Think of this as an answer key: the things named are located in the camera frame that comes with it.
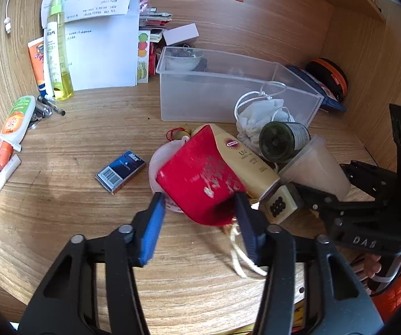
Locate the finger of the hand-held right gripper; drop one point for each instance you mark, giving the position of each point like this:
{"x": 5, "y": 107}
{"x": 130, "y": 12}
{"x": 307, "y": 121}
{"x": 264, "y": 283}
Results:
{"x": 321, "y": 199}
{"x": 364, "y": 178}

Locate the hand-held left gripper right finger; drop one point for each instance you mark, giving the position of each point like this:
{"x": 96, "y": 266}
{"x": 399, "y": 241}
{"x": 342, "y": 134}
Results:
{"x": 247, "y": 230}

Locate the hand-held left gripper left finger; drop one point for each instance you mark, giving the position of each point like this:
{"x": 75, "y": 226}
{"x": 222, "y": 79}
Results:
{"x": 151, "y": 230}

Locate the frosted plastic cup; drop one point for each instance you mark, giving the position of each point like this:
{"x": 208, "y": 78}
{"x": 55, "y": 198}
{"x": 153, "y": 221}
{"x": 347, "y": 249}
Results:
{"x": 315, "y": 167}

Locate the mahjong tile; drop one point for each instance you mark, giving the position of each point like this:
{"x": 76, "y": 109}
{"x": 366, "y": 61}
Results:
{"x": 279, "y": 206}

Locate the red pouch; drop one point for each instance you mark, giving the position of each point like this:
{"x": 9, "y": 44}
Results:
{"x": 193, "y": 181}

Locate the beige sunscreen bottle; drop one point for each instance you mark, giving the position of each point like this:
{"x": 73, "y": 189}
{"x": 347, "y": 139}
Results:
{"x": 246, "y": 164}

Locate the pale pink round case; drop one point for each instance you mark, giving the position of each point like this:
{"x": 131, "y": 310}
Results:
{"x": 158, "y": 160}

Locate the dark green glass jar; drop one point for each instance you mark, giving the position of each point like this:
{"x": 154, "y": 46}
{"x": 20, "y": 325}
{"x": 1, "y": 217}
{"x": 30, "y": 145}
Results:
{"x": 277, "y": 143}

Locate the clear plastic storage box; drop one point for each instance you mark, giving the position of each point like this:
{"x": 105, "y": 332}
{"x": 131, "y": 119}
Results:
{"x": 204, "y": 94}

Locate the person's right forearm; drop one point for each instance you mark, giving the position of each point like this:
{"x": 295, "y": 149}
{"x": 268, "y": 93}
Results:
{"x": 399, "y": 293}

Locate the person's right hand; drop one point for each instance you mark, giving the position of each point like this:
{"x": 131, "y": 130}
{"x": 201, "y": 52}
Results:
{"x": 373, "y": 265}

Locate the blue cigarette pack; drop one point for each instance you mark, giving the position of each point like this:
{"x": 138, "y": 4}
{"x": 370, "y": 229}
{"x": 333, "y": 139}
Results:
{"x": 120, "y": 172}

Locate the wooden desk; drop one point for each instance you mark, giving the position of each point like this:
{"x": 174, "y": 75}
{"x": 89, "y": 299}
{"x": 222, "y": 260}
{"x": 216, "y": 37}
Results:
{"x": 99, "y": 139}

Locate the blue pouch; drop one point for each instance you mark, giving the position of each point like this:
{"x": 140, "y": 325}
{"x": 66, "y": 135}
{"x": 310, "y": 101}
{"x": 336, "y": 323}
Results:
{"x": 312, "y": 83}

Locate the black and orange round case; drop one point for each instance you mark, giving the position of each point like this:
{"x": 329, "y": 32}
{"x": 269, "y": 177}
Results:
{"x": 329, "y": 75}

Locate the white lip balm tube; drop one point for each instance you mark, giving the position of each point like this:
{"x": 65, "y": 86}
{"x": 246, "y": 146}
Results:
{"x": 6, "y": 176}

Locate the black pen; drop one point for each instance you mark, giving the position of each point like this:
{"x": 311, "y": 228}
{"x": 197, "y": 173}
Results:
{"x": 52, "y": 106}

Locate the fruit sticker sheet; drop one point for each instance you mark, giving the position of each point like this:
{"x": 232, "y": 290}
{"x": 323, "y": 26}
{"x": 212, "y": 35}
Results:
{"x": 143, "y": 59}

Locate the white bowl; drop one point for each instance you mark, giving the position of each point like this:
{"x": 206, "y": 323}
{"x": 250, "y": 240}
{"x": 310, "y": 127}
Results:
{"x": 181, "y": 61}

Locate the green and white tube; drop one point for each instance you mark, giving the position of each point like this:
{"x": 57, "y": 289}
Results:
{"x": 15, "y": 118}

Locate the yellow spray bottle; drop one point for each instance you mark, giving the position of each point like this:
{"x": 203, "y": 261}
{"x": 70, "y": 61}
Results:
{"x": 61, "y": 76}

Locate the white notepad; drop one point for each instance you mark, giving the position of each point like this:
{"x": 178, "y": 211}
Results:
{"x": 102, "y": 56}

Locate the small white box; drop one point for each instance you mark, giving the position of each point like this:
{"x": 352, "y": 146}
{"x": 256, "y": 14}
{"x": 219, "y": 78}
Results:
{"x": 181, "y": 35}

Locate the orange tube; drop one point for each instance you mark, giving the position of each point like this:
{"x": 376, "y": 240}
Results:
{"x": 36, "y": 66}

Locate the pile of small packets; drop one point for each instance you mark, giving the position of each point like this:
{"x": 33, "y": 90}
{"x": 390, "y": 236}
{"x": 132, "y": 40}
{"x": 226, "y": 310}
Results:
{"x": 155, "y": 21}

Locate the white handwritten paper sheet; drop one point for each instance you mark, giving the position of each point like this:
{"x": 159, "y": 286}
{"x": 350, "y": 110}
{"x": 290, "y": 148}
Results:
{"x": 95, "y": 0}

